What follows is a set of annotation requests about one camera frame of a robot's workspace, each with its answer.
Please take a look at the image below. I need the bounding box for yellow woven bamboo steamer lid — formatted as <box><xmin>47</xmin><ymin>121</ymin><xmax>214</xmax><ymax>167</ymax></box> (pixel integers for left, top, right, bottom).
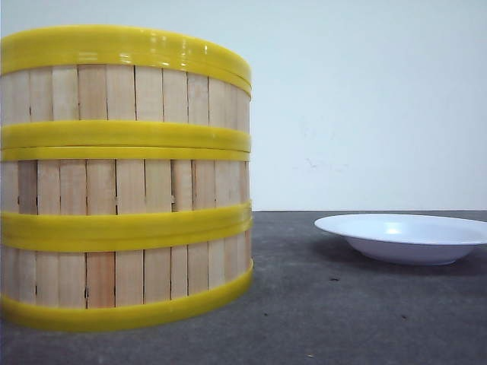
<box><xmin>1</xmin><ymin>24</ymin><xmax>252</xmax><ymax>93</ymax></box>

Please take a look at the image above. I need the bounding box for bamboo steamer basket with buns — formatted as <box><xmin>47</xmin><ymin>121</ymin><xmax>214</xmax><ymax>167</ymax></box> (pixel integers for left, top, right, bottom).
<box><xmin>1</xmin><ymin>146</ymin><xmax>252</xmax><ymax>252</ymax></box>

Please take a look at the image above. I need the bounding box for white plate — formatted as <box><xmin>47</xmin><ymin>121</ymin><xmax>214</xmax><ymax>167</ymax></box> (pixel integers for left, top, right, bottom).
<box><xmin>314</xmin><ymin>213</ymin><xmax>486</xmax><ymax>265</ymax></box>

